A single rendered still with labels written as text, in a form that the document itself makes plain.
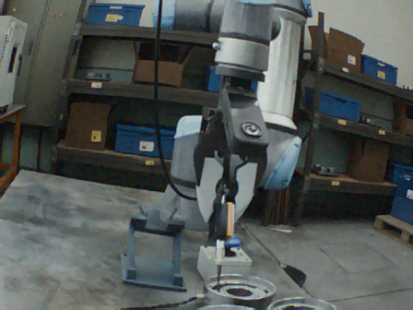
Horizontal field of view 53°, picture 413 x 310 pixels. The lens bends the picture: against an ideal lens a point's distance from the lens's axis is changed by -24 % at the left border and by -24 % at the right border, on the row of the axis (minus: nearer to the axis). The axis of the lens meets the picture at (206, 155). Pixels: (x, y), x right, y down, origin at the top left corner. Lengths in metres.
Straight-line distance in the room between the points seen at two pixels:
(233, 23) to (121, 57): 3.89
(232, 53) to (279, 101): 0.42
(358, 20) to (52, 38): 3.30
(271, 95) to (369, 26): 4.39
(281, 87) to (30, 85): 3.48
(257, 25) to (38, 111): 3.78
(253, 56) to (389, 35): 4.96
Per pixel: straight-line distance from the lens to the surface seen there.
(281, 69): 1.10
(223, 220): 0.70
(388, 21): 5.64
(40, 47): 4.39
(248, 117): 0.65
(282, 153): 1.07
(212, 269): 0.81
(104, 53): 4.57
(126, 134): 4.11
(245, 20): 0.70
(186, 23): 0.83
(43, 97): 4.37
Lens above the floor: 1.11
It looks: 8 degrees down
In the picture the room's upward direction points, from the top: 9 degrees clockwise
